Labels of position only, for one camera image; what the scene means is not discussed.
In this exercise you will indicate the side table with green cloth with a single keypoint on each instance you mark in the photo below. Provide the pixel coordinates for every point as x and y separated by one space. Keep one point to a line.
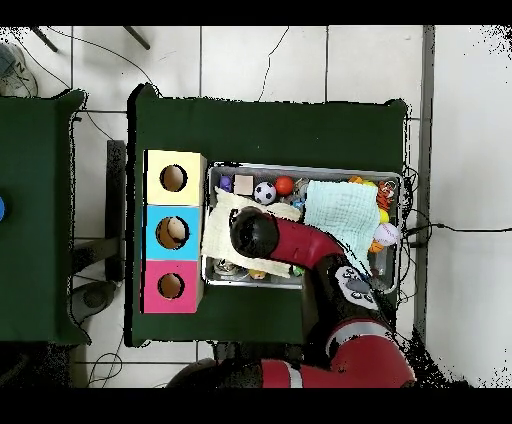
36 240

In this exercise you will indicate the tiger striped toy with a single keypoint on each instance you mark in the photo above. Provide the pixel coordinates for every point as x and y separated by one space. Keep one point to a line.
386 194

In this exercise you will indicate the person's foot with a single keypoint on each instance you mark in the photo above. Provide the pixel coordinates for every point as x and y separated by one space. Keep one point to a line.
16 76

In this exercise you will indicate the black metal leg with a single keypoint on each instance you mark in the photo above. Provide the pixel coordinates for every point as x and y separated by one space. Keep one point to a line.
44 39
136 38

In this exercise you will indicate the black and white soccer ball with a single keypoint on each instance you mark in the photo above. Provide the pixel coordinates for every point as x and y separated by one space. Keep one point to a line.
265 193

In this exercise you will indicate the wooden box with three holes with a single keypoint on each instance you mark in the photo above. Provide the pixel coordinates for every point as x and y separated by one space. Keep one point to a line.
154 248

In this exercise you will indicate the purple plastic toy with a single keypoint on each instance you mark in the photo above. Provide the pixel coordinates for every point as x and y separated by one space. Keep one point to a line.
226 184

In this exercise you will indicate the mint green cloth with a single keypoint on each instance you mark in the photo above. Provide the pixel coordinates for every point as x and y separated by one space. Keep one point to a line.
340 212

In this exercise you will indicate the white baseball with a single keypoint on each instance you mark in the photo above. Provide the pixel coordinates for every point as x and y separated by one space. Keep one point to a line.
386 234

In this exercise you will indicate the cream yellow cloth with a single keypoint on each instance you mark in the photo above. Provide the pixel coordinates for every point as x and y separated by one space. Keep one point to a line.
218 236

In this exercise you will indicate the clear mesh bin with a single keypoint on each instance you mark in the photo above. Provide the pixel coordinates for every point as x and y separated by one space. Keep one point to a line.
320 171

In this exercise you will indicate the plain yellow ball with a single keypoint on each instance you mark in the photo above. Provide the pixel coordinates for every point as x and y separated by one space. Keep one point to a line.
384 216

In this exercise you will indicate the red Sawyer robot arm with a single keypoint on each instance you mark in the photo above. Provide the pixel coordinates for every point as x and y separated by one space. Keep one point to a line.
304 244

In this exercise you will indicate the wooden cube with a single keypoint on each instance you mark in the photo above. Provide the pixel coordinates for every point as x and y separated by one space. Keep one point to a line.
244 184

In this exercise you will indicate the blue round object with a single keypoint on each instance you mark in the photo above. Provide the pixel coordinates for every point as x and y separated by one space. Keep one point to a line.
1 208

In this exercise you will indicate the brown plush toy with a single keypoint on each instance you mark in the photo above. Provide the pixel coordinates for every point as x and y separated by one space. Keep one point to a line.
256 274

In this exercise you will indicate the orange red ball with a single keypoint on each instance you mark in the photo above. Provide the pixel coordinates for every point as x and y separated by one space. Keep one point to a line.
284 186

